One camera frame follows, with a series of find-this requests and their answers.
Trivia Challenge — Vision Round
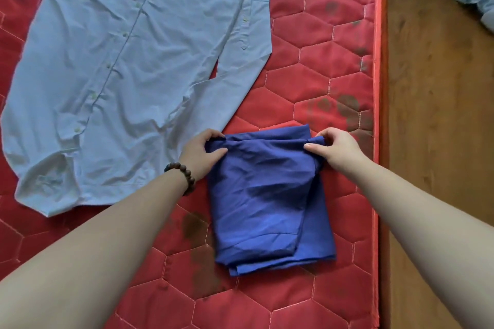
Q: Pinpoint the person's left hand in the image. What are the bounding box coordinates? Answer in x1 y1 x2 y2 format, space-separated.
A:
179 128 229 183

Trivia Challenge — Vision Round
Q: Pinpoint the person's right hand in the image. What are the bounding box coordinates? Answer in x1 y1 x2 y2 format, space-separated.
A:
303 126 372 185

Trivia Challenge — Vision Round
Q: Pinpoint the dark blue shirt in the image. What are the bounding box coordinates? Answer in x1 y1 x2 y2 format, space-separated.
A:
205 124 337 278

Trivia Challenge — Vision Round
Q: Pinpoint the red quilted mattress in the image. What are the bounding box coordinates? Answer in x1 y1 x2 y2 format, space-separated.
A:
0 0 391 329

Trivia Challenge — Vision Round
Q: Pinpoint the light blue shirt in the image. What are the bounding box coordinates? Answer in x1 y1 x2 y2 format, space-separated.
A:
0 0 274 218

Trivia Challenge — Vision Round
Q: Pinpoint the person's left forearm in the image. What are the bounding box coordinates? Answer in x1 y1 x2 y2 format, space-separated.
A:
0 171 189 329

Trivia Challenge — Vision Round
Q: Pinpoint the person's right forearm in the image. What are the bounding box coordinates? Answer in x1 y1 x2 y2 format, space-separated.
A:
349 158 494 329

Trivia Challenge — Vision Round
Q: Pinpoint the dark bead bracelet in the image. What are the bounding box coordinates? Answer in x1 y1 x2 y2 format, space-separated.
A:
164 162 197 197

